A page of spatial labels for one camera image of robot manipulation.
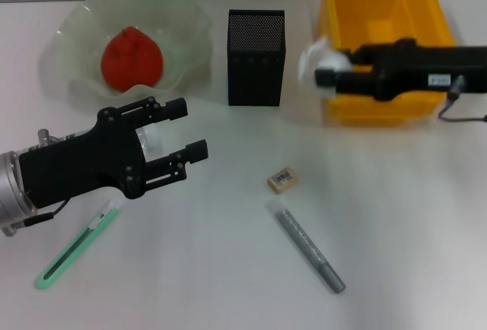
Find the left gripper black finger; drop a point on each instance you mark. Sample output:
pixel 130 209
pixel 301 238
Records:
pixel 196 151
pixel 175 109

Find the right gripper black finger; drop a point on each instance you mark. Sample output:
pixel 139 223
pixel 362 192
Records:
pixel 325 77
pixel 361 56

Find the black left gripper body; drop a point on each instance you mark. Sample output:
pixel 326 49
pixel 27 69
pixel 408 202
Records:
pixel 83 166

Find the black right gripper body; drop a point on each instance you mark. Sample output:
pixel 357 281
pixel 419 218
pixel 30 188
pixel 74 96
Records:
pixel 426 67

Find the white paper ball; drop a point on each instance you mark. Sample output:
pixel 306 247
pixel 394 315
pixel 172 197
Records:
pixel 327 60

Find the clear water bottle green label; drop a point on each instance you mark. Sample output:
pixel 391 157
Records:
pixel 152 140

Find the red-orange toy orange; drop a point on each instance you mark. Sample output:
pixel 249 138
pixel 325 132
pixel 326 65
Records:
pixel 133 60

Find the mint green utility knife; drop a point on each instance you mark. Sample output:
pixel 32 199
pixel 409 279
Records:
pixel 76 242

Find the white and silver left arm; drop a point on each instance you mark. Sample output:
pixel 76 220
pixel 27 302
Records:
pixel 13 193

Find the black mesh pen holder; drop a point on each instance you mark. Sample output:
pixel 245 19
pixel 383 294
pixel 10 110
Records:
pixel 255 71

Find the pale green glass fruit plate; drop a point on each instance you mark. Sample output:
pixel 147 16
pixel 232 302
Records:
pixel 182 33

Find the beige eraser with barcode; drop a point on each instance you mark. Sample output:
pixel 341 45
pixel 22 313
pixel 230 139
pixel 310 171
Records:
pixel 282 181

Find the grey marker pen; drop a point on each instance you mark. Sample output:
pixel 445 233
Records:
pixel 304 242

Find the yellow plastic storage bin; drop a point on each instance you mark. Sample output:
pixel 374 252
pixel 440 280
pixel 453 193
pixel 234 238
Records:
pixel 384 3

